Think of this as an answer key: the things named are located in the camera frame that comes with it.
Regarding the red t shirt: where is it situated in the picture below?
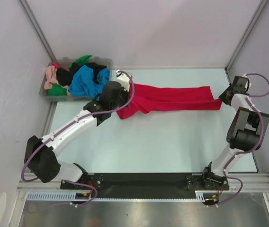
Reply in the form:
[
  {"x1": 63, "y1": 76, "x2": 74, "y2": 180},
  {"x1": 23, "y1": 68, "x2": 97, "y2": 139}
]
[{"x1": 117, "y1": 84, "x2": 222, "y2": 120}]

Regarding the green t shirt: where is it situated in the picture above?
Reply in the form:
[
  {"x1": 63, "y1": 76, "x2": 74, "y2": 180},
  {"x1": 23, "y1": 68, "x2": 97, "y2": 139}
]
[{"x1": 46, "y1": 55, "x2": 91, "y2": 96}]

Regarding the black t shirt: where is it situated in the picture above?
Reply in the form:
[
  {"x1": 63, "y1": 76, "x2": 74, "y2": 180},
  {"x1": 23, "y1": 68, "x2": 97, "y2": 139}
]
[{"x1": 56, "y1": 62, "x2": 107, "y2": 87}]

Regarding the blue t shirt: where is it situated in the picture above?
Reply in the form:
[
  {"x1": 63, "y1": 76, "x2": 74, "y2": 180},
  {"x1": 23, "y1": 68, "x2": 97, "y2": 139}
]
[{"x1": 68, "y1": 65, "x2": 110, "y2": 98}]

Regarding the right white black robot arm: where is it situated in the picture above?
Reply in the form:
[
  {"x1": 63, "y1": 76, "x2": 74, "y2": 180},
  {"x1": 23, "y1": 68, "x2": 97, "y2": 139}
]
[{"x1": 200, "y1": 73, "x2": 269, "y2": 190}]

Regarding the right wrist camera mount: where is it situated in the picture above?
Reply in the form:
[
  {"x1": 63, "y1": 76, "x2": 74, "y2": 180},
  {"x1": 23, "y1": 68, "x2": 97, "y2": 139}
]
[{"x1": 242, "y1": 74, "x2": 251, "y2": 90}]

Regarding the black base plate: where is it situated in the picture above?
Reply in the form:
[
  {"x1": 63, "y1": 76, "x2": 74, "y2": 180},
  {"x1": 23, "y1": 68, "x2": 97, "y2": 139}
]
[{"x1": 61, "y1": 172, "x2": 230, "y2": 200}]

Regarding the white slotted cable duct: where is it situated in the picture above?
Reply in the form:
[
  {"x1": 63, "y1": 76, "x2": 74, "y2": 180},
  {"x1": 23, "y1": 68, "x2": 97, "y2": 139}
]
[{"x1": 27, "y1": 192, "x2": 210, "y2": 203}]

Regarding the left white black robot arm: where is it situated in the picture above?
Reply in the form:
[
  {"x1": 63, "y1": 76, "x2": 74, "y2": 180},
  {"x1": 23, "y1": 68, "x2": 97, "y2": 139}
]
[{"x1": 21, "y1": 79, "x2": 135, "y2": 189}]

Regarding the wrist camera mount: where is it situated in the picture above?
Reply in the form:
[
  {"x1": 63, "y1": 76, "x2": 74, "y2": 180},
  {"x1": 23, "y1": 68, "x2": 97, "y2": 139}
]
[
  {"x1": 116, "y1": 70, "x2": 132, "y2": 92},
  {"x1": 242, "y1": 74, "x2": 251, "y2": 90}
]

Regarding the aluminium rail frame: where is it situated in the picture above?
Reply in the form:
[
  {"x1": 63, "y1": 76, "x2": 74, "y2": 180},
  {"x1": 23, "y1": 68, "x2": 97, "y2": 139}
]
[{"x1": 17, "y1": 173, "x2": 269, "y2": 193}]

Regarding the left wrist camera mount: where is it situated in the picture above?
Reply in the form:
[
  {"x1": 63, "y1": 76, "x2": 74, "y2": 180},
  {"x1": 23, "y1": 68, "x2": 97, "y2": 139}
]
[{"x1": 116, "y1": 70, "x2": 132, "y2": 92}]

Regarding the beige pink t shirt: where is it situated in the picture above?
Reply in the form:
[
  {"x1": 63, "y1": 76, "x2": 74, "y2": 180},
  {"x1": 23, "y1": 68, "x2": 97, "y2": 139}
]
[{"x1": 44, "y1": 65, "x2": 59, "y2": 90}]

